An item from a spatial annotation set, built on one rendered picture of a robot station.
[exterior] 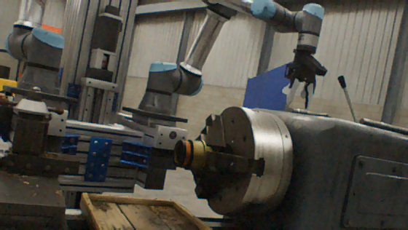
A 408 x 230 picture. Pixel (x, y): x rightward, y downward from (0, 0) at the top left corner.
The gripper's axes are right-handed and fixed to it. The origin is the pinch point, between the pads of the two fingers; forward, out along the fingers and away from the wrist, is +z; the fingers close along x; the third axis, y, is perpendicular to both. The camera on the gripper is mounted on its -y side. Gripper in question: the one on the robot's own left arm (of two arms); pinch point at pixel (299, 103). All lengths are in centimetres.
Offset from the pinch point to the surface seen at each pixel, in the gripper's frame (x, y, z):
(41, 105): 82, -6, 15
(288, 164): 21.3, -27.4, 18.7
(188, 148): 45, -15, 20
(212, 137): 36.3, -10.4, 16.0
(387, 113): -798, 613, -89
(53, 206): 78, -31, 33
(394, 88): -800, 607, -161
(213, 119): 35.4, -7.1, 11.1
